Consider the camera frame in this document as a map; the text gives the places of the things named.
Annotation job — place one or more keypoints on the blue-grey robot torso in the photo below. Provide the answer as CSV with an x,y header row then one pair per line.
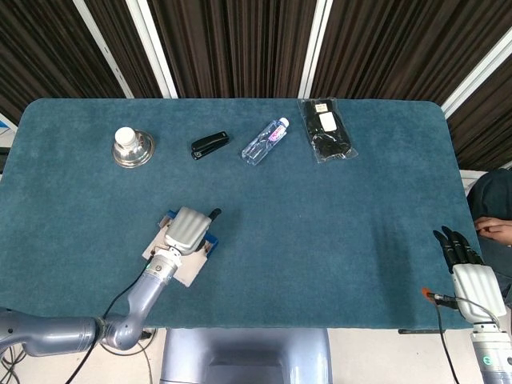
x,y
246,356

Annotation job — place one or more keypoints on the black stapler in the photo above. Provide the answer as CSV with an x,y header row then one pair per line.
x,y
210,144

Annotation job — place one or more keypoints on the blue white sign board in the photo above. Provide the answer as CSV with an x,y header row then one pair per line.
x,y
6,128

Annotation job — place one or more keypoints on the teal table mat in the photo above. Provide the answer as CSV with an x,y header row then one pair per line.
x,y
280,248

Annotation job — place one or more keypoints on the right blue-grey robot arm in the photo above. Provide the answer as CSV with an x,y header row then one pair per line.
x,y
494,356

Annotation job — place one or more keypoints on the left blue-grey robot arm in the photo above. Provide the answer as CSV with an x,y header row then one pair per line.
x,y
140,304

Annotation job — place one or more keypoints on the small white capped bottle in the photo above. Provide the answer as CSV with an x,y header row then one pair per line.
x,y
125,137

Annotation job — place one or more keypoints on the blue printed glasses case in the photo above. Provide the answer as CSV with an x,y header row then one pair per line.
x,y
191,269

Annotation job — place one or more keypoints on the stainless steel bowl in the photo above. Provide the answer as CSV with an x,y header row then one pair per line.
x,y
138,154

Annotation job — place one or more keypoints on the person bare hand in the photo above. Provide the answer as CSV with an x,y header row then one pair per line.
x,y
498,230

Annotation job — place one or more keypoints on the person in dark clothes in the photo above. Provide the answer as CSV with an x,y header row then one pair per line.
x,y
494,196

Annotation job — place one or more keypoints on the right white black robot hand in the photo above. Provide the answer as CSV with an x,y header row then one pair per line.
x,y
480,288

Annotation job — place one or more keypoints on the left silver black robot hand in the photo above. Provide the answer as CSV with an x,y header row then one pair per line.
x,y
186,230

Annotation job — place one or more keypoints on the black socks in plastic bag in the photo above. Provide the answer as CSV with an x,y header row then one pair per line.
x,y
328,136

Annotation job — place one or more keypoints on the white frame post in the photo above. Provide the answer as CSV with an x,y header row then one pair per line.
x,y
314,52
104,48
154,48
476,76

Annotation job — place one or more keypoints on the clear plastic water bottle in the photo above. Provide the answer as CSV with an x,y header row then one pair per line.
x,y
262,142

